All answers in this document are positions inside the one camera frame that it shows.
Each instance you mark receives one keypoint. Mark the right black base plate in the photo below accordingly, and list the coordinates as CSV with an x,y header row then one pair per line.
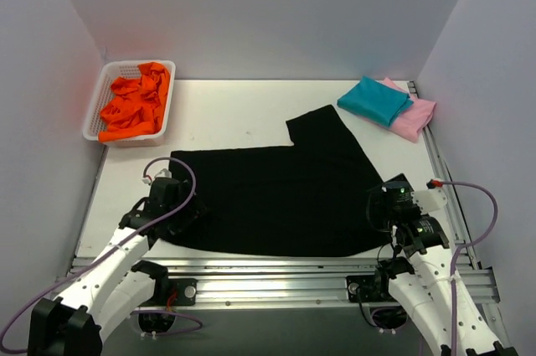
x,y
365,289

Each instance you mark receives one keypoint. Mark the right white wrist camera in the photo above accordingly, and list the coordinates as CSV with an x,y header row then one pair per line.
x,y
432,199

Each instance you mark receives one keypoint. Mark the aluminium rail frame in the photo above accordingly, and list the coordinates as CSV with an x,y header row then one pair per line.
x,y
215,113

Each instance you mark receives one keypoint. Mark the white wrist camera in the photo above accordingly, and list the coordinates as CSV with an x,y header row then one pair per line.
x,y
432,199
163,173

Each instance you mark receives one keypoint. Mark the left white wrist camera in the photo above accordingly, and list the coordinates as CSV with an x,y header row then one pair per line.
x,y
163,173

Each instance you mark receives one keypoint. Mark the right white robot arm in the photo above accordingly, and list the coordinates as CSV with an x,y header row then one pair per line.
x,y
421,275

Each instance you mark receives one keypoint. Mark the folded teal t-shirt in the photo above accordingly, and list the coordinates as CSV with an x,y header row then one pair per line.
x,y
375,101

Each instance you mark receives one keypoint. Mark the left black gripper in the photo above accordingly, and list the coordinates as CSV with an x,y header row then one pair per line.
x,y
189,211

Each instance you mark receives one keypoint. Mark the white plastic laundry basket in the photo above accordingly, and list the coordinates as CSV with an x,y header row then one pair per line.
x,y
93,124

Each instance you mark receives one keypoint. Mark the folded pink t-shirt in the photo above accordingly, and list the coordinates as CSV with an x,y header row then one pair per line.
x,y
410,123

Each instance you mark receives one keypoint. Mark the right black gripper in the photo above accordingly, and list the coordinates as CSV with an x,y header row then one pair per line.
x,y
378,199

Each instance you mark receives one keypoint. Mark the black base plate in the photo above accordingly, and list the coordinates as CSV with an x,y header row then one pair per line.
x,y
365,289
179,292

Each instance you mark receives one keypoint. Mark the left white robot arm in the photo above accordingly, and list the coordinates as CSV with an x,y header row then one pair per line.
x,y
119,282

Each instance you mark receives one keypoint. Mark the orange crumpled t-shirt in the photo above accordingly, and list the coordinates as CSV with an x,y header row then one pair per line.
x,y
138,105

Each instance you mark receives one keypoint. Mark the black t-shirt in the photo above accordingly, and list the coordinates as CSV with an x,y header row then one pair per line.
x,y
306,200

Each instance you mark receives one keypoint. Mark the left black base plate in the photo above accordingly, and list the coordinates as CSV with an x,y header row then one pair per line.
x,y
179,292

